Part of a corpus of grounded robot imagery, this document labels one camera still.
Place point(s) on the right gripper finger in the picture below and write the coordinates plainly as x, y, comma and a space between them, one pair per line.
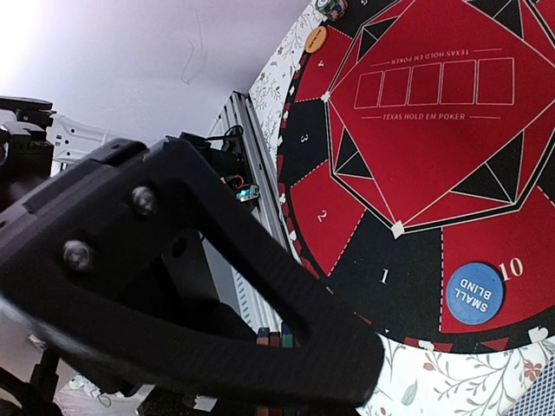
105, 263

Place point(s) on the poker chip stack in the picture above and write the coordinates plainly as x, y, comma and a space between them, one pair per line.
331, 9
280, 338

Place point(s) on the orange dealer button chip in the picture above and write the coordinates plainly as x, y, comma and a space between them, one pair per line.
316, 40

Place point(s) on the blue small blind chip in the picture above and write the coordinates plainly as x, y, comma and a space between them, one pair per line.
475, 293

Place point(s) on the blue checkered card deck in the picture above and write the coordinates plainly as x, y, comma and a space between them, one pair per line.
539, 398

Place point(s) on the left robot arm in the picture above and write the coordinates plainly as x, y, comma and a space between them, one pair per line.
33, 136

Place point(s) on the round red black poker mat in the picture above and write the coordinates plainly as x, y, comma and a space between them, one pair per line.
418, 139

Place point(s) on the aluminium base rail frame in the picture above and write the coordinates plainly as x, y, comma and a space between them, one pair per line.
232, 288

